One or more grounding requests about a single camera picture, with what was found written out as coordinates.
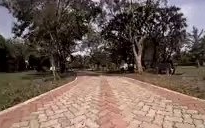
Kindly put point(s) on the tree with pale forked trunk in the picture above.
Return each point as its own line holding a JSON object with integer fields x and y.
{"x": 138, "y": 60}

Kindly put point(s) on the red brick path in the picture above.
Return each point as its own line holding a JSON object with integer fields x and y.
{"x": 90, "y": 106}

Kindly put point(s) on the wood of trees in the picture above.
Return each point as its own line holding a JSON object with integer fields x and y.
{"x": 56, "y": 33}

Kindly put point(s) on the dark bench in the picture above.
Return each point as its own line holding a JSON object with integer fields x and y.
{"x": 165, "y": 68}

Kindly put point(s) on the pale kerb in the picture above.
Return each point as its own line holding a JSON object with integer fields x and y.
{"x": 36, "y": 97}
{"x": 173, "y": 91}

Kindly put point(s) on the grass area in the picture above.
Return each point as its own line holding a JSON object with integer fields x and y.
{"x": 16, "y": 90}
{"x": 190, "y": 85}

